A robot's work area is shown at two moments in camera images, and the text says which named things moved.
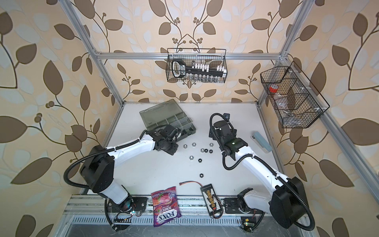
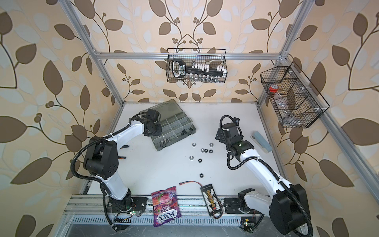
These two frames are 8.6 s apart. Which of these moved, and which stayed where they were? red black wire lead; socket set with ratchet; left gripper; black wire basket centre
Moved: left gripper
Stayed: black wire basket centre; socket set with ratchet; red black wire lead
